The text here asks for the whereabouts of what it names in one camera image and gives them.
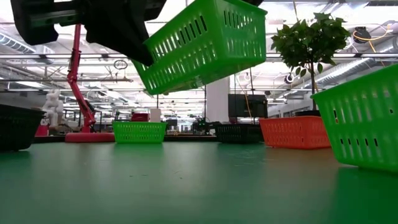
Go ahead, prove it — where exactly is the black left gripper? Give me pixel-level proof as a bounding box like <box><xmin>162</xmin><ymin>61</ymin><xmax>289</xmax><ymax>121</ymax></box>
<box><xmin>11</xmin><ymin>0</ymin><xmax>167</xmax><ymax>67</ymax></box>

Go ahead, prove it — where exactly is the green plastic basket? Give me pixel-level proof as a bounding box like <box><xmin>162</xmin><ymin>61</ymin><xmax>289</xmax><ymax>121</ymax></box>
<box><xmin>132</xmin><ymin>0</ymin><xmax>268</xmax><ymax>96</ymax></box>
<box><xmin>310</xmin><ymin>63</ymin><xmax>398</xmax><ymax>174</ymax></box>
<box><xmin>111</xmin><ymin>121</ymin><xmax>168</xmax><ymax>144</ymax></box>

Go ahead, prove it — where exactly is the black plastic basket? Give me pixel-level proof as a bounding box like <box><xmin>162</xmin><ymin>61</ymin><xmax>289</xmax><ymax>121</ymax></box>
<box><xmin>214</xmin><ymin>123</ymin><xmax>264</xmax><ymax>144</ymax></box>
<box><xmin>0</xmin><ymin>104</ymin><xmax>46</xmax><ymax>152</ymax></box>

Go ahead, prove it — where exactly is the orange plastic basket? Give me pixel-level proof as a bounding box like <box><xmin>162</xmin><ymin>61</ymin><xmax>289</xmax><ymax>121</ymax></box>
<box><xmin>259</xmin><ymin>116</ymin><xmax>331</xmax><ymax>150</ymax></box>

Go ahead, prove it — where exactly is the red tool cart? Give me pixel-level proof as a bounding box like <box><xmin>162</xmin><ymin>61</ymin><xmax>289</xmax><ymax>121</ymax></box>
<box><xmin>131</xmin><ymin>113</ymin><xmax>150</xmax><ymax>123</ymax></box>

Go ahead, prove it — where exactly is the red articulated desk lamp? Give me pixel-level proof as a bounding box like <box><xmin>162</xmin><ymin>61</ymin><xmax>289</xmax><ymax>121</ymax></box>
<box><xmin>64</xmin><ymin>24</ymin><xmax>116</xmax><ymax>144</ymax></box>

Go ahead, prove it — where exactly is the white square pillar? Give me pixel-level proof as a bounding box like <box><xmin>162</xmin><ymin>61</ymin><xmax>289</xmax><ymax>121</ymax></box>
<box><xmin>206</xmin><ymin>77</ymin><xmax>231</xmax><ymax>124</ymax></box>

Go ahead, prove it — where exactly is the black monitor screen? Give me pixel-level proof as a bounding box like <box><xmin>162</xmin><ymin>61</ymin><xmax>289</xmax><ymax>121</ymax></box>
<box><xmin>228</xmin><ymin>94</ymin><xmax>269</xmax><ymax>119</ymax></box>

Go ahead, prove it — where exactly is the small green leafy tree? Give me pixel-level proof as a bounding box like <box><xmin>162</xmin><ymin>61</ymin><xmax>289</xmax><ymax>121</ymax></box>
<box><xmin>270</xmin><ymin>12</ymin><xmax>352</xmax><ymax>110</ymax></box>

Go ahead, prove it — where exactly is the hanging black cable loop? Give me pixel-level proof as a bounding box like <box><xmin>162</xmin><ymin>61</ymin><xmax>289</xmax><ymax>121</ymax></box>
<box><xmin>113</xmin><ymin>59</ymin><xmax>129</xmax><ymax>71</ymax></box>

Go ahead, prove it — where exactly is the silver ventilation duct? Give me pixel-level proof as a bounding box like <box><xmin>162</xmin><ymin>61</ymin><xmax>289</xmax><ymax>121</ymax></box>
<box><xmin>0</xmin><ymin>32</ymin><xmax>37</xmax><ymax>55</ymax></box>
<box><xmin>306</xmin><ymin>37</ymin><xmax>398</xmax><ymax>90</ymax></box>

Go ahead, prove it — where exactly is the black reel with yellow cable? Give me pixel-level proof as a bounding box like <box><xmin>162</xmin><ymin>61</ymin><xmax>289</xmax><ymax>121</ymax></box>
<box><xmin>352</xmin><ymin>24</ymin><xmax>392</xmax><ymax>68</ymax></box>

